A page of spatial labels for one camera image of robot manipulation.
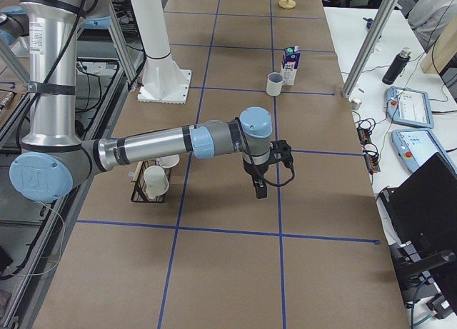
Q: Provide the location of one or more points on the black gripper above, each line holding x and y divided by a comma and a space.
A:
255, 170

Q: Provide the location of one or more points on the white ceramic mug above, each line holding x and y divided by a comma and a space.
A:
274, 84

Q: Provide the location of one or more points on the blue white milk carton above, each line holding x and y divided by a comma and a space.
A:
289, 64

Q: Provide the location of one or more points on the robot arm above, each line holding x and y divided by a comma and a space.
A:
55, 160

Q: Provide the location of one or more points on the white cup on rack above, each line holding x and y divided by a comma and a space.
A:
156, 181

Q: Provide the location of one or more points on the wooden cup tree stand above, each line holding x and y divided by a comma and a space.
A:
287, 4

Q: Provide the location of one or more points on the black power strip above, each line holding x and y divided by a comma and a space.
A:
372, 163
364, 136

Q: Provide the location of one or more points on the small metal cylinder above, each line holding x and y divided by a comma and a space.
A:
355, 104

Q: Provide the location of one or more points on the near blue teach pendant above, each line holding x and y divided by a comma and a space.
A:
415, 146

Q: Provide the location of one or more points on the blue teach pendant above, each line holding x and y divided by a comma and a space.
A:
409, 107
415, 146

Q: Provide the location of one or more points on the black laptop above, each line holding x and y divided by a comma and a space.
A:
423, 208

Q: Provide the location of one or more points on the far blue teach pendant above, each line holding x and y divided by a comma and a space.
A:
409, 107

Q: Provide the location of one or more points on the black water bottle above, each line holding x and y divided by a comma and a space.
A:
397, 66

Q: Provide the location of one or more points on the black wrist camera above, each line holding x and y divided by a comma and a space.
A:
281, 152

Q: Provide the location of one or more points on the black wire cup rack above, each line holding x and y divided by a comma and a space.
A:
139, 187

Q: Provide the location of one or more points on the white camera stand pedestal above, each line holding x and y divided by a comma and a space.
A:
162, 79

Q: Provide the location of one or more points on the aluminium frame post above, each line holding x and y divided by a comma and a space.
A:
367, 47

